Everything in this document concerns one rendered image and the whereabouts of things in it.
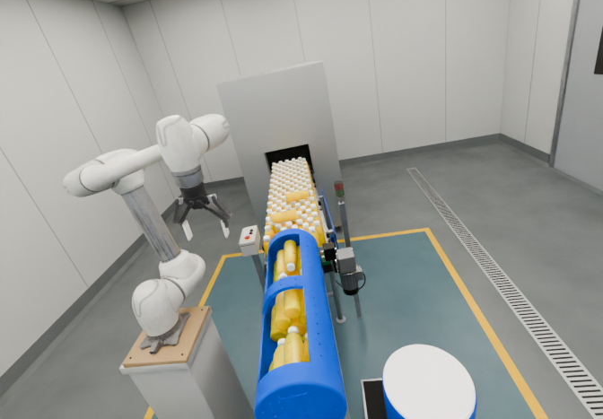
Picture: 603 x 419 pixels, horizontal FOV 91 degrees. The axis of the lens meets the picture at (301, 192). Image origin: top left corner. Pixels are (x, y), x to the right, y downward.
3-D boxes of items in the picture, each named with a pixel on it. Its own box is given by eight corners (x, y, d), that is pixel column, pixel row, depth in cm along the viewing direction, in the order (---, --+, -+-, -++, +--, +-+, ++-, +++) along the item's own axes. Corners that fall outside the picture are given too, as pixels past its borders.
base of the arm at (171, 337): (134, 358, 131) (129, 349, 129) (156, 317, 151) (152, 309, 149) (173, 353, 130) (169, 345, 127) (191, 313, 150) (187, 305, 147)
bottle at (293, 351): (291, 393, 95) (289, 343, 112) (310, 385, 94) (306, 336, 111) (279, 380, 92) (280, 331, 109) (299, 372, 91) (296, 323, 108)
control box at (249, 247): (243, 257, 190) (239, 243, 186) (247, 240, 209) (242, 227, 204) (258, 254, 190) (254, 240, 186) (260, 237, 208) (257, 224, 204)
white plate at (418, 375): (495, 388, 92) (494, 390, 92) (420, 330, 114) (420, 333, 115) (435, 452, 81) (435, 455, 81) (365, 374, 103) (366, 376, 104)
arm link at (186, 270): (167, 302, 150) (195, 273, 168) (189, 304, 143) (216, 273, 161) (78, 163, 123) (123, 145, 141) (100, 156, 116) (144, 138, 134)
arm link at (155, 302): (135, 333, 136) (115, 297, 127) (165, 302, 151) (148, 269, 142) (162, 340, 130) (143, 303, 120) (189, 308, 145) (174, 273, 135)
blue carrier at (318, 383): (269, 449, 97) (240, 395, 86) (275, 274, 177) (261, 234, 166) (354, 430, 96) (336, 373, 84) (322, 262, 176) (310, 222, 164)
